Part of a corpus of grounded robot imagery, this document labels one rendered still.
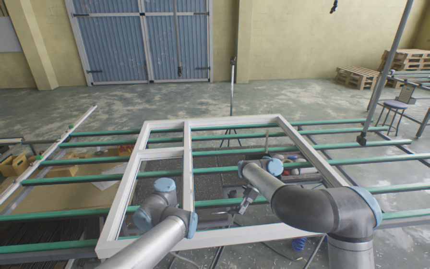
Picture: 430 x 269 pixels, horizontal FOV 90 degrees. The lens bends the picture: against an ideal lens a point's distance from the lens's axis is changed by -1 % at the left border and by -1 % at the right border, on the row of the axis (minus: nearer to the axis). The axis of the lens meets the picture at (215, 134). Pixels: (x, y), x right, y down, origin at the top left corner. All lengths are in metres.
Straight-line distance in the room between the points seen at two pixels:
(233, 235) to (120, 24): 6.92
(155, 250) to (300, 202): 0.40
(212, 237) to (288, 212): 0.61
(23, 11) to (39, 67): 1.45
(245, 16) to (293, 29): 1.74
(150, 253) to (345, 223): 0.50
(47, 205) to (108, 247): 1.00
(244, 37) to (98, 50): 4.38
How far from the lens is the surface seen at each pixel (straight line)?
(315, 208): 0.65
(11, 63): 9.18
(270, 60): 7.83
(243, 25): 7.05
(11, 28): 8.60
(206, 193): 1.90
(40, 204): 2.21
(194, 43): 7.24
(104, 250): 1.29
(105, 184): 2.13
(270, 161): 1.17
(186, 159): 1.70
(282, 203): 0.67
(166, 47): 7.29
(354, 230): 0.71
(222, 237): 1.20
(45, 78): 8.31
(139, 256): 0.60
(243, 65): 7.18
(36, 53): 8.21
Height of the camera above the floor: 1.90
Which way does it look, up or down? 28 degrees down
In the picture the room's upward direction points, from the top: straight up
